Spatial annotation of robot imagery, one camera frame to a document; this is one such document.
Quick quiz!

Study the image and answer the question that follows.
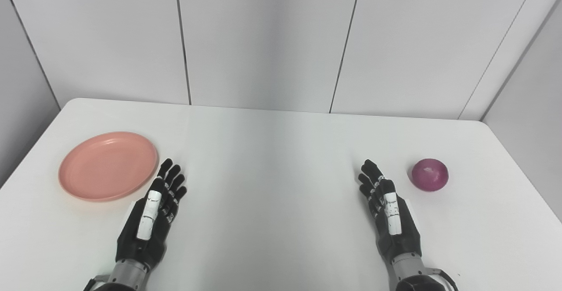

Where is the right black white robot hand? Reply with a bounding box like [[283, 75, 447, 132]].
[[358, 159, 422, 265]]

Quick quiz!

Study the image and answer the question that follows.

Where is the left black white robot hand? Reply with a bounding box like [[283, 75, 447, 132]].
[[115, 158, 187, 270]]

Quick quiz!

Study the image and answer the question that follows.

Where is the purple red onion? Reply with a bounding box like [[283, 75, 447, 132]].
[[411, 158, 449, 192]]

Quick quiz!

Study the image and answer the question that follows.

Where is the pink round plate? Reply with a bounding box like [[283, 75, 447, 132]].
[[58, 132, 159, 202]]

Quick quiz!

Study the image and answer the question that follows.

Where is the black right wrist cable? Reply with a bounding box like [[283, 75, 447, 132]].
[[425, 268, 459, 291]]

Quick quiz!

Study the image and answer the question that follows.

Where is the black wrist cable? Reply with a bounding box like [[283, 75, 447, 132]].
[[425, 268, 459, 291], [83, 275, 110, 291]]

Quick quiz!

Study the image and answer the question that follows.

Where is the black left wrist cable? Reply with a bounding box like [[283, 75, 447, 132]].
[[83, 275, 110, 291]]

